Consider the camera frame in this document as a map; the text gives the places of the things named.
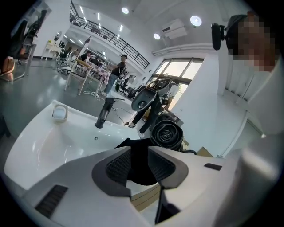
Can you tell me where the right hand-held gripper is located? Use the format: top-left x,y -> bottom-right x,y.
130,78 -> 174,112

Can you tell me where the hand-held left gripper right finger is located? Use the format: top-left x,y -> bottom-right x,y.
147,145 -> 244,227

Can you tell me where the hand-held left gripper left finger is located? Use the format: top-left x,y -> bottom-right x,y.
22,145 -> 157,227

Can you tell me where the black hair dryer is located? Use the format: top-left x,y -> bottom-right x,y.
150,97 -> 198,156

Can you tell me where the large glass window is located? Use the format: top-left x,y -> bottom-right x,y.
152,57 -> 204,94

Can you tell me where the white sink basin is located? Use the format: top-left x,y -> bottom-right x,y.
3,99 -> 142,191

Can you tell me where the black faucet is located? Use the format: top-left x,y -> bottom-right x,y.
95,97 -> 115,129

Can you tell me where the wooden plank platform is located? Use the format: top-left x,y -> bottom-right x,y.
130,184 -> 161,212

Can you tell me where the black mezzanine railing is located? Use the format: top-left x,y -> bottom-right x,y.
70,0 -> 151,70

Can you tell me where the wooden table checked cloth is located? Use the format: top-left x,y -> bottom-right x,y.
64,58 -> 111,98

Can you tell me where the white ceiling air conditioner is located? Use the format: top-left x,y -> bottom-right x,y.
161,19 -> 188,39

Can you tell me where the person's white clothing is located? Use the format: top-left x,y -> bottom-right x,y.
241,59 -> 284,200

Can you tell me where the person's head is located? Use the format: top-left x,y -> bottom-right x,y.
226,10 -> 280,73

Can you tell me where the white desk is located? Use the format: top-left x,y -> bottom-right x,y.
41,41 -> 60,61

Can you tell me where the black office chair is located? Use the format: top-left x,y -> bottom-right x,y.
10,20 -> 30,60

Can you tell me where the black head-worn camera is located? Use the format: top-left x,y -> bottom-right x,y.
210,14 -> 248,51

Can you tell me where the metal frame chair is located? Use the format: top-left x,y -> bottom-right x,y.
0,55 -> 31,83

